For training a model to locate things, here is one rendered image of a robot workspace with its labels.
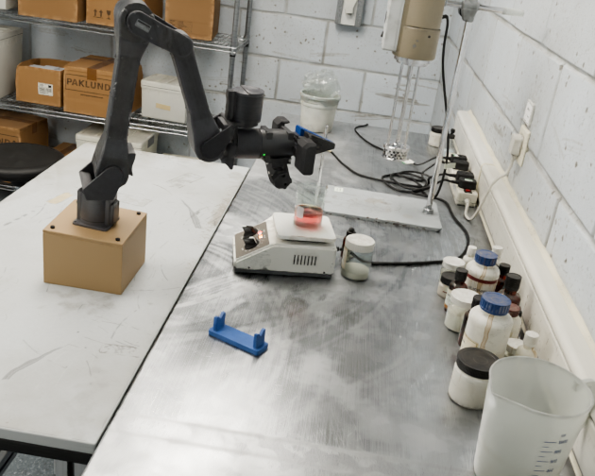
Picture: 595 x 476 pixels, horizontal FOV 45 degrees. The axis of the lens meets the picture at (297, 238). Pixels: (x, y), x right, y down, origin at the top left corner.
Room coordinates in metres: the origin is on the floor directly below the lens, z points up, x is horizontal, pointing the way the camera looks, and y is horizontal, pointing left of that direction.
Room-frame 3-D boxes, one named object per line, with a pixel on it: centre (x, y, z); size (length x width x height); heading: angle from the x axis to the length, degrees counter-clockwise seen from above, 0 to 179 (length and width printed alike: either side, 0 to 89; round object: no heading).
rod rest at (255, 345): (1.01, 0.07, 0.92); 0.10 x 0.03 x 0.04; 63
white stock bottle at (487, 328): (1.03, -0.33, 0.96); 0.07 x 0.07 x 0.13
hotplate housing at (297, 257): (1.33, 0.02, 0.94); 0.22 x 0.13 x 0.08; 99
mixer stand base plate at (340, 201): (1.73, -0.20, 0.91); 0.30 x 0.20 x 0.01; 87
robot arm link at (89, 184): (1.18, 0.36, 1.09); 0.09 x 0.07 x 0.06; 23
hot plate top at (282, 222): (1.33, -0.01, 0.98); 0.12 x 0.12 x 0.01; 9
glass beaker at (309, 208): (1.34, -0.02, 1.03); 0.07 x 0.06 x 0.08; 5
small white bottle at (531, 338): (1.01, -0.40, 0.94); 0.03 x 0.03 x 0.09
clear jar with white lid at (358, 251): (1.32, -0.13, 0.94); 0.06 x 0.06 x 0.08
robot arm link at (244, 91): (1.26, 0.15, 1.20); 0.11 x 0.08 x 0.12; 113
